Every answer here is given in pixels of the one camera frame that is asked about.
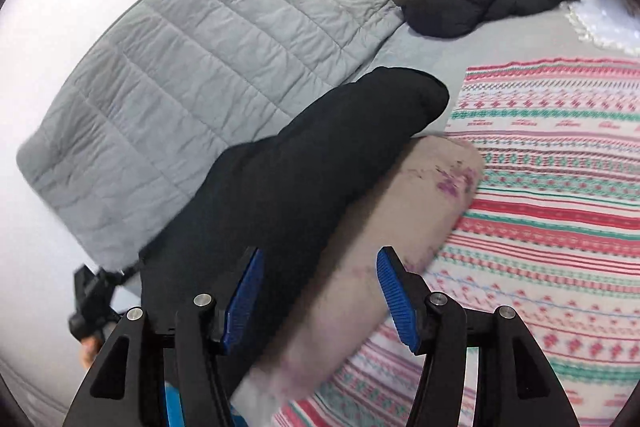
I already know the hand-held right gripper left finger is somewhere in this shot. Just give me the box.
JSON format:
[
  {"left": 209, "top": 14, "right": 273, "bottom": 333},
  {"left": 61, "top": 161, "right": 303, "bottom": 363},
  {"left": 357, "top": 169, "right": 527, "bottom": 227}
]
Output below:
[{"left": 65, "top": 247, "right": 266, "bottom": 427}]

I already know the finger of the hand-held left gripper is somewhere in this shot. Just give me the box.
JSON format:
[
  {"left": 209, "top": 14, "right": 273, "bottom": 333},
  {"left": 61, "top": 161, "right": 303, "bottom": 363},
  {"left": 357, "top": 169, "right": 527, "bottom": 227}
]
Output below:
[{"left": 116, "top": 260, "right": 145, "bottom": 284}]

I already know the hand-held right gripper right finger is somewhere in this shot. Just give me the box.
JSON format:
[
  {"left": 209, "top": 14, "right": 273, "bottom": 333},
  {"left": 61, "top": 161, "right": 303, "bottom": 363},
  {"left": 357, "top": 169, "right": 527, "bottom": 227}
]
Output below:
[{"left": 375, "top": 246, "right": 576, "bottom": 427}]

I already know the dark coat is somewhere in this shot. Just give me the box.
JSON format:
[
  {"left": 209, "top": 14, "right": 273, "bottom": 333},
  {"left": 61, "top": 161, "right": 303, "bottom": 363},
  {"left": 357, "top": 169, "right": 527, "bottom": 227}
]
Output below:
[{"left": 137, "top": 67, "right": 451, "bottom": 408}]

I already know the person's left hand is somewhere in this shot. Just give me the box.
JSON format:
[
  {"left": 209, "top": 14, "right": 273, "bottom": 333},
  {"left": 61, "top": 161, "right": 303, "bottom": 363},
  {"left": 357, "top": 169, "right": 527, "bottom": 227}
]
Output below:
[{"left": 79, "top": 335, "right": 104, "bottom": 371}]

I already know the beige floral pillow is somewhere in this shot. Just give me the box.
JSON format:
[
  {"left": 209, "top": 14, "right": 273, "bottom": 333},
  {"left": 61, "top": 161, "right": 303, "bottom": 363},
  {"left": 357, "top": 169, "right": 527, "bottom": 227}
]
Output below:
[{"left": 232, "top": 137, "right": 486, "bottom": 427}]

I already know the red green patterned blanket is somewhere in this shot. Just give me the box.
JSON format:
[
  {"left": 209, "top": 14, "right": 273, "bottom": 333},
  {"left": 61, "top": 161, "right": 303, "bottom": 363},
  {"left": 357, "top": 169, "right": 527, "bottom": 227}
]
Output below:
[{"left": 272, "top": 57, "right": 640, "bottom": 427}]

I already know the grey quilted blanket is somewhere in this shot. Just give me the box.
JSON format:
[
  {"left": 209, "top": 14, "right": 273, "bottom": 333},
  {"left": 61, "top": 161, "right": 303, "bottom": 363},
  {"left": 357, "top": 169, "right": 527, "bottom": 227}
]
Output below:
[{"left": 15, "top": 0, "right": 418, "bottom": 270}]

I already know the white lace cloth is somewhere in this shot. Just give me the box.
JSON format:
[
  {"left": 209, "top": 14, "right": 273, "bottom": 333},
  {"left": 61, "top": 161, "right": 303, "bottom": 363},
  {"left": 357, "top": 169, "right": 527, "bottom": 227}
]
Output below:
[{"left": 567, "top": 0, "right": 640, "bottom": 54}]

